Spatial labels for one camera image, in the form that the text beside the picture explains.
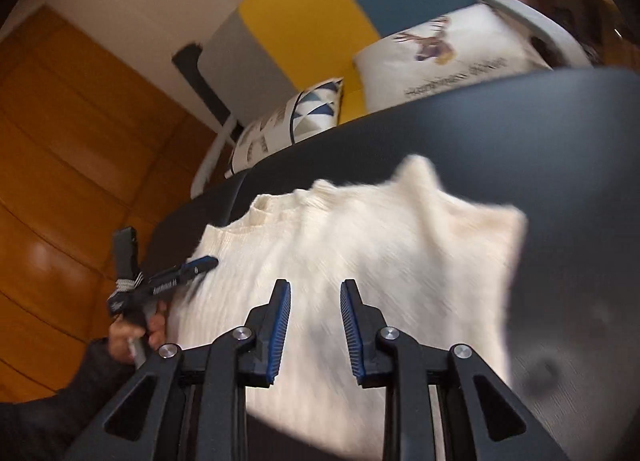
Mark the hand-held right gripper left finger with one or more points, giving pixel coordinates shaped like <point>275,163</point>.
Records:
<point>277,331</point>

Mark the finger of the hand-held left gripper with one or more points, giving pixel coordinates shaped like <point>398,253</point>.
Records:
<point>197,267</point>

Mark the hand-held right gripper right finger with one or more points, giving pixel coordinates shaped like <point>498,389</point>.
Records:
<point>348,331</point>

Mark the white knitted sweater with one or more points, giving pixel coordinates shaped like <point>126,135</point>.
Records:
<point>375,241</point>

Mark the person's left forearm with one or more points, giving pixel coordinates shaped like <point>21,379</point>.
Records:
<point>60,411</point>

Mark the person's left hand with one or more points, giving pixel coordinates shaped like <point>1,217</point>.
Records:
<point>120,343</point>

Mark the white geometric print pillow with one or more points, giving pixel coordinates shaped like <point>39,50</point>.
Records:
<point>300,116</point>

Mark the grey yellow blue sofa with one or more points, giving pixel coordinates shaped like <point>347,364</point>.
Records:
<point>300,6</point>

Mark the white deer print pillow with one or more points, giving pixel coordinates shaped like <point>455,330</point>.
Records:
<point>465,56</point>

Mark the wooden cabinet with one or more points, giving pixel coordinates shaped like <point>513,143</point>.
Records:
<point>575,1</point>

